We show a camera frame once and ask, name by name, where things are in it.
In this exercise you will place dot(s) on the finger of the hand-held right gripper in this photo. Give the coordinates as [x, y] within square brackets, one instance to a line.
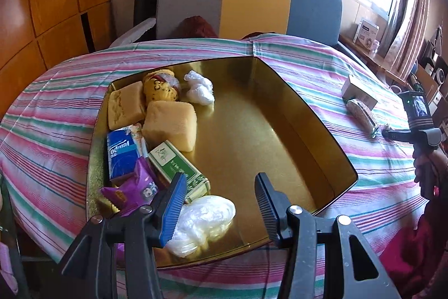
[395, 135]

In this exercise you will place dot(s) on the snack bar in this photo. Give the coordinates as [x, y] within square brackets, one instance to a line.
[362, 113]

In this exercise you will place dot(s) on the pink curtain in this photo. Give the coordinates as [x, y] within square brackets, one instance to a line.
[409, 22]

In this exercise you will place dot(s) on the blue tissue pack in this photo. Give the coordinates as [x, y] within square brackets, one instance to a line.
[120, 152]

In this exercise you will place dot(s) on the green and white box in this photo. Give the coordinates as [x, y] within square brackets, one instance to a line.
[175, 162]

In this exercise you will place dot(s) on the person's right hand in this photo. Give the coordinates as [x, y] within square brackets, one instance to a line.
[418, 166]

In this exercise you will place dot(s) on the pink cloth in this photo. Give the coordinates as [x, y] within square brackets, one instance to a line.
[7, 267]

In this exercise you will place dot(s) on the white carton box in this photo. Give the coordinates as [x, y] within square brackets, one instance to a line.
[365, 32]

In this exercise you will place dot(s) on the red clothing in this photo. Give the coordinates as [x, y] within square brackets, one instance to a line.
[413, 250]

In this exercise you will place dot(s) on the large white plastic bag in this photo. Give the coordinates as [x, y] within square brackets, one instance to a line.
[206, 218]

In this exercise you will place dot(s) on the striped bedsheet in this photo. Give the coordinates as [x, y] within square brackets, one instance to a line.
[52, 110]

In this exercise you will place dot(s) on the wooden desk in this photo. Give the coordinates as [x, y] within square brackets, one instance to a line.
[371, 57]

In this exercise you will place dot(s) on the purple snack packet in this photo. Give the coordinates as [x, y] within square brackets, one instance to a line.
[136, 183]

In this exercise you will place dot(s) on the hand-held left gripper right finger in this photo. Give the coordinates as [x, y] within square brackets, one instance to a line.
[267, 211]

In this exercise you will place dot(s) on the dark red cloth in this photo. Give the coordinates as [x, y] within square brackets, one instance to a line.
[196, 26]

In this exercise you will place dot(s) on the gold metal tin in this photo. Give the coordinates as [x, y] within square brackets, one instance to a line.
[245, 145]

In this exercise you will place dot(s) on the yellow sponge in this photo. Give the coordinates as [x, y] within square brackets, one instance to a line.
[124, 106]
[168, 125]

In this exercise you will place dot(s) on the beige cardboard box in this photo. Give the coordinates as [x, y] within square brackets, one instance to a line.
[357, 88]

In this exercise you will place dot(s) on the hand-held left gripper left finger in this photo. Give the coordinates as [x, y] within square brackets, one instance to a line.
[173, 211]

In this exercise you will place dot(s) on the small white plastic bag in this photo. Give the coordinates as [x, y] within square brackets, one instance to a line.
[199, 90]

